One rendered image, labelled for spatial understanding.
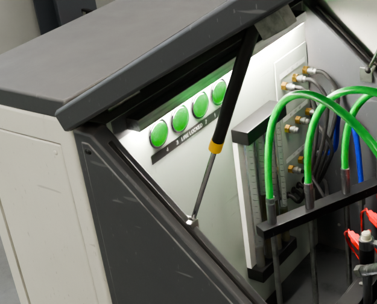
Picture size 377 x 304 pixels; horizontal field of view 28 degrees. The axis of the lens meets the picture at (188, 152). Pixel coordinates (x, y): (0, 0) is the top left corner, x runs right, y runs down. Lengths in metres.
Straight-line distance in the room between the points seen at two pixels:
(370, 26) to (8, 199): 0.81
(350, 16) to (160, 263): 0.72
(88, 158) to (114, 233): 0.14
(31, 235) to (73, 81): 0.34
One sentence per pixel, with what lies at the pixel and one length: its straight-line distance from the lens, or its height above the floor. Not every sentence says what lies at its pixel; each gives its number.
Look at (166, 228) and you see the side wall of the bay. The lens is 1.14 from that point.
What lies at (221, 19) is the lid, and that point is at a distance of 0.88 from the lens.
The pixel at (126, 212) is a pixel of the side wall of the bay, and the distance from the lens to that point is 1.18.
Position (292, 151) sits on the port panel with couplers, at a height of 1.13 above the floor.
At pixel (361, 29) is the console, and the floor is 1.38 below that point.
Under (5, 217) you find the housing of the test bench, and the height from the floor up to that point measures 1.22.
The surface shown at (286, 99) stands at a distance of 1.30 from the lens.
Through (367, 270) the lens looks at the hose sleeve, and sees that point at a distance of 1.29.
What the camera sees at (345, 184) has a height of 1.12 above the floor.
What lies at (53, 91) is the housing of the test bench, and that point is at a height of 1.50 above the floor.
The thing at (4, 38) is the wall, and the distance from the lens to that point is 5.34.
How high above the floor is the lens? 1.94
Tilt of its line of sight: 28 degrees down
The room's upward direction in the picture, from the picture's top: 9 degrees counter-clockwise
